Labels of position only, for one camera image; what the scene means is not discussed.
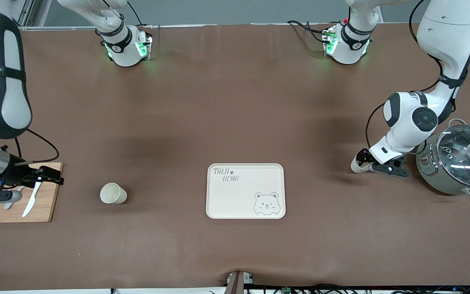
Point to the white plastic knife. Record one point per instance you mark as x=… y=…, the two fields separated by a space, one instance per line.
x=29 y=206

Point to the glass pot lid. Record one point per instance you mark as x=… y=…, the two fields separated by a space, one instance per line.
x=463 y=163

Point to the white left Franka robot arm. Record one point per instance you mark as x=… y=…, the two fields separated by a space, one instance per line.
x=443 y=36

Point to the grey-green cooking pot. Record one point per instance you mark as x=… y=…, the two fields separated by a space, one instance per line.
x=437 y=179

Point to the white IKEA cup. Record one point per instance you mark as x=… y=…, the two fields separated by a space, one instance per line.
x=112 y=193
x=355 y=166

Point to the grey plastic knife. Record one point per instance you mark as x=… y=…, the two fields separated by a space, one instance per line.
x=7 y=206

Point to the cream bear print tray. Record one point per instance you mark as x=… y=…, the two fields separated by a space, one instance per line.
x=239 y=196

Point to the black left camera mount bracket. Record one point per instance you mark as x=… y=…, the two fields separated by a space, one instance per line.
x=392 y=169

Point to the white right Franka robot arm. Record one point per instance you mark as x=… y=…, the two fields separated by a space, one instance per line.
x=12 y=61

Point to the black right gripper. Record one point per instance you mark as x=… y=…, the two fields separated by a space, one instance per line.
x=15 y=172

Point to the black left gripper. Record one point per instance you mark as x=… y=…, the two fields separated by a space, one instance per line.
x=362 y=156

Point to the aluminium frame profile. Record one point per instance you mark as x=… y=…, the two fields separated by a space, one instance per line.
x=35 y=12

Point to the bamboo cutting board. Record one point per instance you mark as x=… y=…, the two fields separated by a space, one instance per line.
x=49 y=204

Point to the brown table cover mat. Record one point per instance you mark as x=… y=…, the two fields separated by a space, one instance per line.
x=218 y=102

